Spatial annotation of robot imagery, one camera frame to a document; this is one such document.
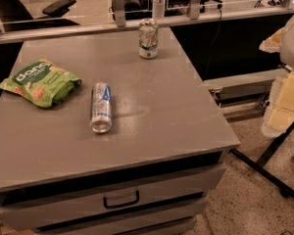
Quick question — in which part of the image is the silver blue redbull can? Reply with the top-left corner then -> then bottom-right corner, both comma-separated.
90,82 -> 112,134

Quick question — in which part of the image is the white green soda can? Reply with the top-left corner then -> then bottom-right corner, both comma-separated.
138,18 -> 159,59

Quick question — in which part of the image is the grey drawer cabinet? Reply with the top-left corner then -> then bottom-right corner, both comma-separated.
0,28 -> 238,235

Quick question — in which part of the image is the green snack bag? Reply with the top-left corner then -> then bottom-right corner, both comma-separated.
0,59 -> 81,109

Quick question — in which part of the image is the clear plastic water bottle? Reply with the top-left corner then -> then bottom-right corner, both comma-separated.
152,0 -> 166,20

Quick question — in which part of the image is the yellow foam pad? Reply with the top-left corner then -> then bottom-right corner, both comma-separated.
268,71 -> 294,131

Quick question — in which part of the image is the black office chair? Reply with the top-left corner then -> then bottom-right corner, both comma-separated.
0,0 -> 77,32

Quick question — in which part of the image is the black metal stand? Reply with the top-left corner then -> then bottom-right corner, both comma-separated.
229,121 -> 294,198

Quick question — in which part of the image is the black drawer handle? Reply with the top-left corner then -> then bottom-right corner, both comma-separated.
103,190 -> 140,210

